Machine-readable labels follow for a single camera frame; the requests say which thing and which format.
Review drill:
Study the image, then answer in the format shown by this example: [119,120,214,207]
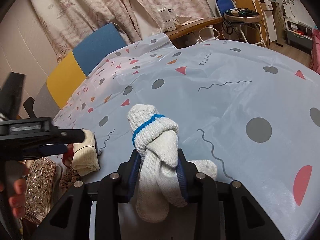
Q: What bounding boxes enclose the white knitted gloves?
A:
[126,103,218,223]

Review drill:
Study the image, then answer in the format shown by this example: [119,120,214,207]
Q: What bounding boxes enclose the beige cloth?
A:
[71,129,100,177]

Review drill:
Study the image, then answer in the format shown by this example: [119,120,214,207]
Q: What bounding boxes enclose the pink satin scrunchie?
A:
[59,168,80,193]

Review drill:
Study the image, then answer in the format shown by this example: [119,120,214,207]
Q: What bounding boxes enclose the person hand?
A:
[9,177,27,219]

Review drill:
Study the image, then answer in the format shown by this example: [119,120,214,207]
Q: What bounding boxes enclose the ornate silver tissue box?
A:
[23,158,56,225]

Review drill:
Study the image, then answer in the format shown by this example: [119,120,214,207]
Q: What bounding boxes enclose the grey yellow blue chair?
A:
[23,23,126,118]

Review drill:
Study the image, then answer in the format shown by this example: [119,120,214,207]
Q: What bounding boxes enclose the patterned light blue tablecloth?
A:
[54,34,319,239]

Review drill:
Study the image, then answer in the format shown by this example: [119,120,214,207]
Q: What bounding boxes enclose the patterned cream curtain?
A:
[30,0,212,61]

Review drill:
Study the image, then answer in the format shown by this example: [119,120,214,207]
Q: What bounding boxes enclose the wooden side desk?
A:
[165,17,223,49]

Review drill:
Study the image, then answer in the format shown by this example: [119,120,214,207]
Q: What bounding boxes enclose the white carton on desk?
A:
[157,5,177,31]

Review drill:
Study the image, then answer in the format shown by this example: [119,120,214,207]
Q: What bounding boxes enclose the pink bedding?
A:
[310,29,320,74]

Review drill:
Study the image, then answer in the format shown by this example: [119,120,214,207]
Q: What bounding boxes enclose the blue folding chair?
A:
[215,0,270,48]

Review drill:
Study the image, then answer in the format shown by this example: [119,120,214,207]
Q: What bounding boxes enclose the low white shelf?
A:
[285,18,312,50]

